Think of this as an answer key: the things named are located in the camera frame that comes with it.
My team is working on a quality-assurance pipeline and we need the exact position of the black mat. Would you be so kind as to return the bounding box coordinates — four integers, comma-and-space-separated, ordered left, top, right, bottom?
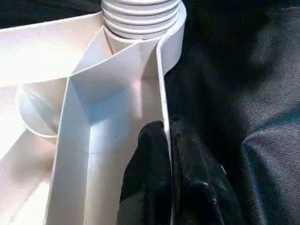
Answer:
0, 0, 300, 225

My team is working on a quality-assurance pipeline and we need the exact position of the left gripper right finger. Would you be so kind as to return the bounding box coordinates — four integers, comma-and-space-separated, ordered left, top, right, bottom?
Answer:
169, 116, 245, 225

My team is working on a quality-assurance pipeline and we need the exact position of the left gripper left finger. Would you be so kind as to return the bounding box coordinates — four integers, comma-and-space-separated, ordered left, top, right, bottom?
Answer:
116, 121, 172, 225

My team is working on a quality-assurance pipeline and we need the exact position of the white plastic table leg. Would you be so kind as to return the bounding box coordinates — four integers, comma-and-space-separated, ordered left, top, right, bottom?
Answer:
101, 0, 182, 42

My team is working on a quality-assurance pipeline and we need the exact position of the white plastic table top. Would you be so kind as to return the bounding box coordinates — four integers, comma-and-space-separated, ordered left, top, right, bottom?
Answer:
0, 0, 187, 225

